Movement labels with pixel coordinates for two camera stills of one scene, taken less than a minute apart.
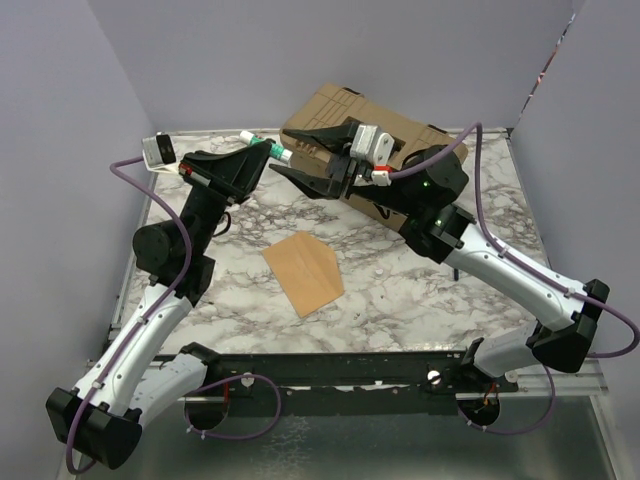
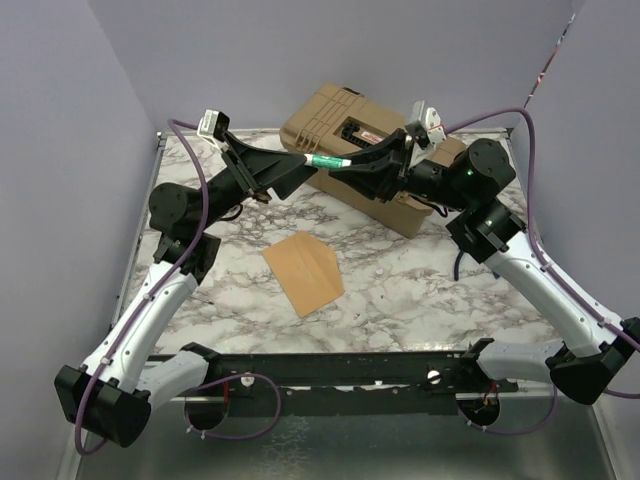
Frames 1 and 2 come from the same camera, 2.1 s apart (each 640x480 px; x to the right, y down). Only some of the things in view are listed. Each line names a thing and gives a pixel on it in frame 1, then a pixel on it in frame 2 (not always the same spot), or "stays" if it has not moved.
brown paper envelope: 307,269 stays
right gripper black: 340,179 to 380,179
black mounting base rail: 347,383 stays
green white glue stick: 248,138 to 326,161
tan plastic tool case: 331,104 stays
